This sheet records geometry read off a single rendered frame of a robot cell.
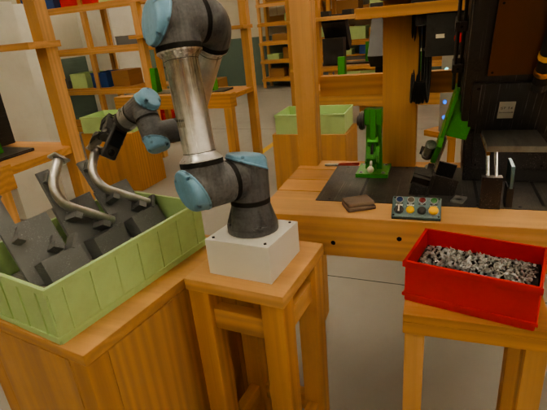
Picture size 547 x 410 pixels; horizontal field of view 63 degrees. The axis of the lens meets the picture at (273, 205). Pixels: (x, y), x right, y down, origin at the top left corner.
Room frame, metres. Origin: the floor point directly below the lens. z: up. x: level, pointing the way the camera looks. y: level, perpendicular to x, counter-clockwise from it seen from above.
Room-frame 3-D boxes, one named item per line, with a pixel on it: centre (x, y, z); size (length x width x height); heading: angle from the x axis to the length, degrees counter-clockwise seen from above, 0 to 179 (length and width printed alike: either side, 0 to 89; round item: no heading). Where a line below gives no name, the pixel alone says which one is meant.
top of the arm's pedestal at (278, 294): (1.20, 0.07, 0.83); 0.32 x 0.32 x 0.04; 63
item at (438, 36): (1.76, -0.72, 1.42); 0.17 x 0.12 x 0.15; 69
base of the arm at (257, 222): (1.20, 0.07, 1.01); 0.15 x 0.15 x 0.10
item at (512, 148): (1.40, -0.78, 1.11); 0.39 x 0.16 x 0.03; 159
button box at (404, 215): (1.31, -0.46, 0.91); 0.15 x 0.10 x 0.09; 69
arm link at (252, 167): (1.21, 0.07, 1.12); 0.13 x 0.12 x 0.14; 127
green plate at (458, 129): (1.49, -0.65, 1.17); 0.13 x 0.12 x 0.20; 69
